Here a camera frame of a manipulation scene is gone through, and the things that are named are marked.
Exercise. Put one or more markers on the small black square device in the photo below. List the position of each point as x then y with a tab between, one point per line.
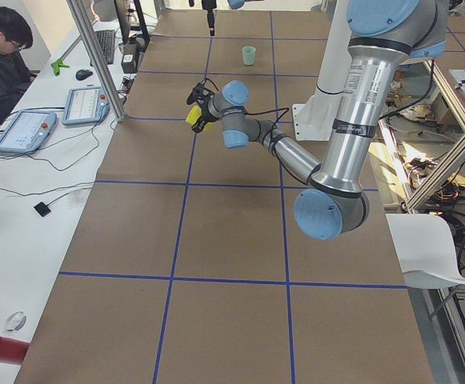
42	209

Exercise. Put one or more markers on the blue teach pendant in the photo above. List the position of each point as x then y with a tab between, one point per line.
85	105
27	132

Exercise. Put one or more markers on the black computer mouse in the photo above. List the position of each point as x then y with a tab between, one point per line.
81	75

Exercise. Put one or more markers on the green clamp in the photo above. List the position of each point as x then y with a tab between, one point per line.
58	65

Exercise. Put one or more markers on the near blue teach pendant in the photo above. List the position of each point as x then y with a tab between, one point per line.
27	132

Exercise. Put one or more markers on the light green plastic cup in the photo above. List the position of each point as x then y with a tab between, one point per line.
249	55

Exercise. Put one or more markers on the aluminium frame post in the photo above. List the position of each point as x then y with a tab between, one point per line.
90	42

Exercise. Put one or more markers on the black keyboard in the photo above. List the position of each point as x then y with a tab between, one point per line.
106	42

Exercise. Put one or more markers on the yellow plastic cup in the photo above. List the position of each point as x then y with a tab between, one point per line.
197	121

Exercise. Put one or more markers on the far blue teach pendant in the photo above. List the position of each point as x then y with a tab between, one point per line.
85	105

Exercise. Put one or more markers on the red cylinder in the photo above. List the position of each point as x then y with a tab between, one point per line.
12	351

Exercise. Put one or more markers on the person in black jacket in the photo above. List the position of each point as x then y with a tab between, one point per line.
15	76

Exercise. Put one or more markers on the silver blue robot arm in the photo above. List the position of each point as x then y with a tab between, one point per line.
235	4
384	34

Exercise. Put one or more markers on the black box with label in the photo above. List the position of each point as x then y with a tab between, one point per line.
129	62

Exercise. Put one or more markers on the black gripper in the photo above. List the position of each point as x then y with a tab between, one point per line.
204	114
209	11

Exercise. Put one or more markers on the white chair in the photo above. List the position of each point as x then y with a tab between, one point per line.
426	251

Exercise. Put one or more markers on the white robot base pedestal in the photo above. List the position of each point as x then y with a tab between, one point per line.
338	78

